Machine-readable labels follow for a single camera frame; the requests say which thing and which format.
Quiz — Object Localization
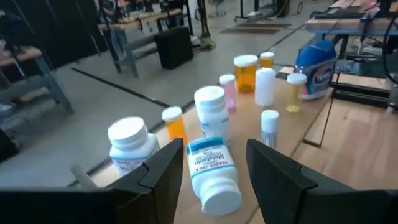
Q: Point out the blue Tums bottle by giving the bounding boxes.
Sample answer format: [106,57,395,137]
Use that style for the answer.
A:
[294,40,337,100]

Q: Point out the blue-grey metal table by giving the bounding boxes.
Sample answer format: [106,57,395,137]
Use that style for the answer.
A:
[304,0,398,78]

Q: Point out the wooden workbench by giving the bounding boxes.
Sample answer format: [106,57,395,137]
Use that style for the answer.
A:
[98,7,187,78]

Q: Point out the slim white tube yellow label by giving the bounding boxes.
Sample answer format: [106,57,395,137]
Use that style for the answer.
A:
[261,109,280,149]

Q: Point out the small orange pill bottle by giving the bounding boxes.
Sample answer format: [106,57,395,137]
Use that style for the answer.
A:
[259,51,275,69]
[162,106,188,147]

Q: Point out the black floor mat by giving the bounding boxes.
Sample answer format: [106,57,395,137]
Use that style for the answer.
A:
[219,23,292,35]

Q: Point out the purple-pink pill vial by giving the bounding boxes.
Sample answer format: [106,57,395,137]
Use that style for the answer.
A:
[219,73,237,113]

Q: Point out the wooden shelf with black frame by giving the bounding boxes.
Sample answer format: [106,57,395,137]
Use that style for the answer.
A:
[70,63,335,224]

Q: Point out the black box speaker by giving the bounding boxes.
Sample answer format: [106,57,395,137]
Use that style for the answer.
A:
[154,26,194,70]

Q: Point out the grey metal workbench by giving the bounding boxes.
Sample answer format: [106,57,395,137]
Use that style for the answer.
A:
[0,46,75,116]

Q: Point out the white melatonin bottle teal bands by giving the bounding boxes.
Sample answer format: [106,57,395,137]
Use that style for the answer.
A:
[185,136,243,218]
[108,116,161,178]

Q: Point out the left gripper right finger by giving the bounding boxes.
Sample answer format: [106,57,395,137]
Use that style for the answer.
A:
[245,138,374,224]

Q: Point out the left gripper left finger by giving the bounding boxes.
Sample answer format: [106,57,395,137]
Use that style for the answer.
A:
[104,138,184,224]

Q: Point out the black aluminium table frame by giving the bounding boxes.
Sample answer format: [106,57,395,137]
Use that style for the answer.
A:
[276,63,398,110]

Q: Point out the clear yellow pill bottle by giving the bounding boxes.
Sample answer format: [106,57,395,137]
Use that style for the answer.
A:
[285,73,308,113]

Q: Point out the large orange pill bottle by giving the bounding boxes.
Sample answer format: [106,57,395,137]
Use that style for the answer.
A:
[233,54,259,93]

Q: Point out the white bottle light-blue label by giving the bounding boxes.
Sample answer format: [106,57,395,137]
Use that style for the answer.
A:
[194,86,231,149]

